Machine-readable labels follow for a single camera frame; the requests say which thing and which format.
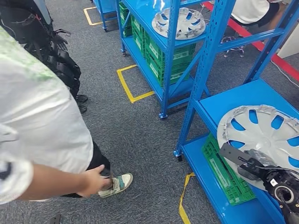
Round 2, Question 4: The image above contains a black humanoid robot body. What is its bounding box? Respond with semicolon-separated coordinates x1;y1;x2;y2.
0;0;89;114

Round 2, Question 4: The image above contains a white desk panel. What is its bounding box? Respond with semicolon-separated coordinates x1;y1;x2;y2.
277;26;299;59

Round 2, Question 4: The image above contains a person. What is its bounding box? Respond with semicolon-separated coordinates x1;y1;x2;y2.
230;0;288;31
0;24;134;206

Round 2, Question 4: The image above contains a blue metal shelf rack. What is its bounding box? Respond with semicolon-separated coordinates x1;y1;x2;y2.
174;0;299;224
116;0;210;119
92;0;118;32

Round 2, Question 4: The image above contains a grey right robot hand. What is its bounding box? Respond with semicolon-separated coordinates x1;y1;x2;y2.
237;149;278;183

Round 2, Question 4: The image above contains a chrome chair base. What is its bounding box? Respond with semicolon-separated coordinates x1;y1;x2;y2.
220;34;245;58

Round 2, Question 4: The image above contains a red floor tape line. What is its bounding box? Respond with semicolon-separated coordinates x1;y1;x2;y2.
202;0;299;82

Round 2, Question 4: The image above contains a white floor cable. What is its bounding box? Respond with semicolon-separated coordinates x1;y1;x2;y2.
270;58;299;89

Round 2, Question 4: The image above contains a person's right hand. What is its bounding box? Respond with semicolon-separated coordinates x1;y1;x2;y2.
79;164;113;197

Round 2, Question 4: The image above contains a yellow floor tape marking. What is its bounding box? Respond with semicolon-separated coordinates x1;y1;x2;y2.
83;6;103;26
116;64;155;104
178;172;196;224

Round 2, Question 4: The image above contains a grey plastic hubcap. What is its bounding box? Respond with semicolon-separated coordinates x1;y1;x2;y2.
217;105;299;192
152;7;207;40

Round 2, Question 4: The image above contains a green plastic crate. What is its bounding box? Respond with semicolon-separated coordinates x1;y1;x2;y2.
202;133;256;206
130;14;146;58
144;31;197;67
146;54;191;88
119;1;133;38

